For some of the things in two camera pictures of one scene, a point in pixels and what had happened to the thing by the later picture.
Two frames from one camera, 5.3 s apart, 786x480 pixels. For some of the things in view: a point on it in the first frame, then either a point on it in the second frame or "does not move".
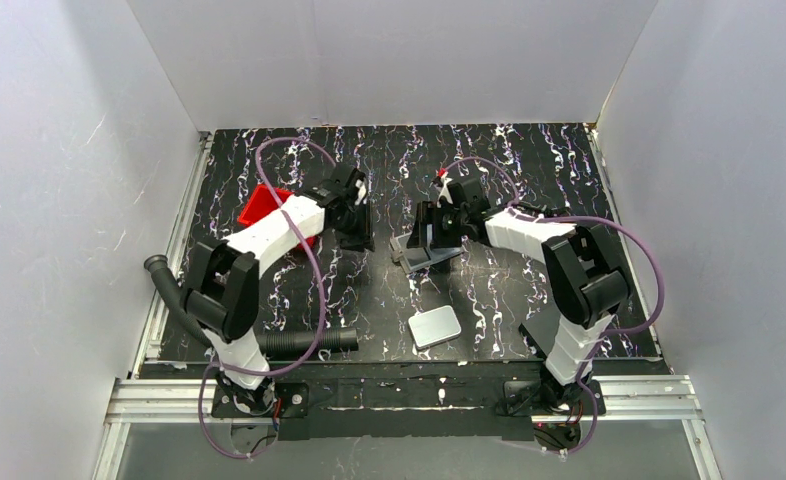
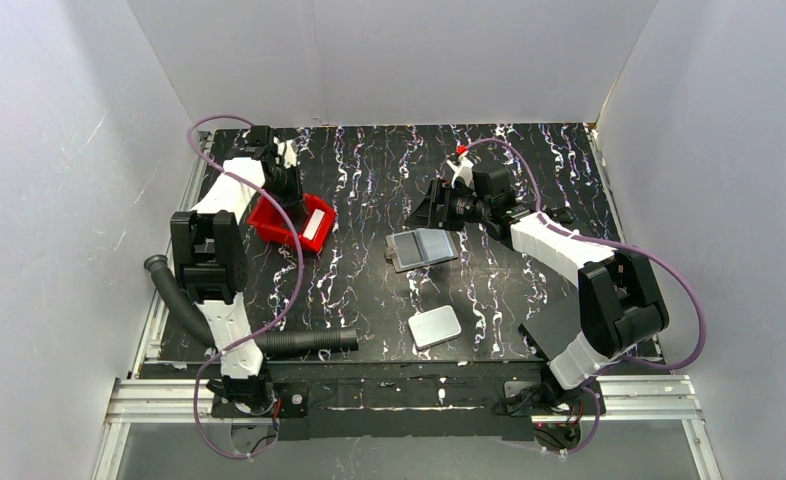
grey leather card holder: [413, 258] does not move
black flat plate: [539, 330] does not move
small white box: [434, 326] does not move
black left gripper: [354, 220] -> [288, 201]
